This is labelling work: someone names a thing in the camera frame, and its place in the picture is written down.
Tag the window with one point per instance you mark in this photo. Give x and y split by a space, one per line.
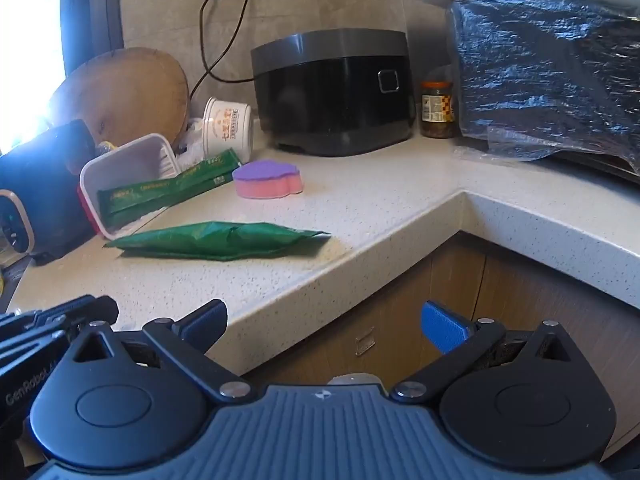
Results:
90 10

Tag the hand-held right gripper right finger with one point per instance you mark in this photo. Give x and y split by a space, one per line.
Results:
442 327

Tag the round wooden cutting board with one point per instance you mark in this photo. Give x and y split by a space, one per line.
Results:
130 95

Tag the white plastic container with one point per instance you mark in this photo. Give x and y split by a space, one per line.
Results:
125 160

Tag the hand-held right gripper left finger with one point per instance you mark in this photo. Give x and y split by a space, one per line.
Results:
202 322

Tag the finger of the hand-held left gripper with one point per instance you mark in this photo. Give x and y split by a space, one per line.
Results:
75 310

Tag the white paper cup orange print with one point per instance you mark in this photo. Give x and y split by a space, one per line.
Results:
227 125

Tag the crumpled white plastic bag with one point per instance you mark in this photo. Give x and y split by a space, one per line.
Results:
192 147

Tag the black plastic wrapped appliance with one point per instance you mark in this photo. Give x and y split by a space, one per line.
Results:
540 70

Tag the glass pickle jar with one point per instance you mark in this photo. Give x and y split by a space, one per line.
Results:
437 110

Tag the long green packet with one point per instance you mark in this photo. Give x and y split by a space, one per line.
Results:
200 170
150 205

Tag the white rimmed dark device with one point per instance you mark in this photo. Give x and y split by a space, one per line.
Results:
10 225

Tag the green plastic bag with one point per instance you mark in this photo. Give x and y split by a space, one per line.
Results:
215 240

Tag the pink and purple sponge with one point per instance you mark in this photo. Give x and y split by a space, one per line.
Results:
270 180

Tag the black rice cooker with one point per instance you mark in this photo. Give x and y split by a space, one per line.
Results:
325 100

